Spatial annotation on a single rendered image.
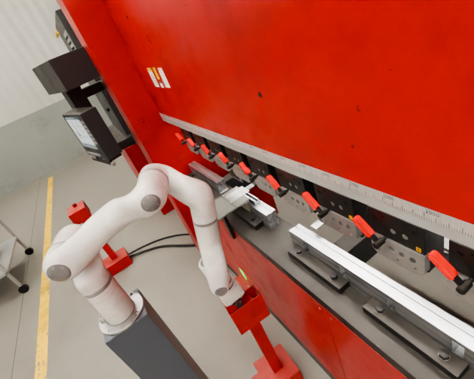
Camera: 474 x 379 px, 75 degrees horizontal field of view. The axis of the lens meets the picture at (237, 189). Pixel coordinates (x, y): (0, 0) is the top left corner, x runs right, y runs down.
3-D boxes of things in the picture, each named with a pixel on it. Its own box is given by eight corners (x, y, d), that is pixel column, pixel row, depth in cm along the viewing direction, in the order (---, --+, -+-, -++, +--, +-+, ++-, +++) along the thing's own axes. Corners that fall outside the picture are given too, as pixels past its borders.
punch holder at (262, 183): (256, 187, 136) (244, 156, 128) (271, 177, 139) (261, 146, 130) (277, 198, 124) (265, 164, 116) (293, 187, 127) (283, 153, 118)
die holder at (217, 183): (192, 174, 241) (187, 164, 236) (199, 170, 243) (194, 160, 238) (221, 195, 201) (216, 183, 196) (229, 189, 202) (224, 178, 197)
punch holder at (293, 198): (285, 202, 120) (273, 167, 112) (301, 191, 123) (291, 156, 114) (311, 216, 108) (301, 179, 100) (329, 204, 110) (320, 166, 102)
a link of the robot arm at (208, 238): (223, 232, 102) (234, 295, 117) (214, 208, 116) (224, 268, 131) (197, 239, 100) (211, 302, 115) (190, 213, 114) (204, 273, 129)
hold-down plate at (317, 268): (289, 255, 138) (287, 250, 136) (297, 248, 139) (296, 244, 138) (340, 294, 113) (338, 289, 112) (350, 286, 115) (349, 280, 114)
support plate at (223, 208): (195, 214, 170) (194, 213, 170) (232, 189, 178) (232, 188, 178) (208, 227, 156) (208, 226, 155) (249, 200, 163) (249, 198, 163)
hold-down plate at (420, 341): (363, 311, 105) (362, 306, 104) (373, 301, 107) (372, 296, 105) (457, 383, 81) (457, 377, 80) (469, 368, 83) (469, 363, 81)
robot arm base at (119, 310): (104, 345, 115) (74, 316, 106) (98, 313, 131) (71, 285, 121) (148, 313, 121) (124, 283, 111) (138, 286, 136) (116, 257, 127)
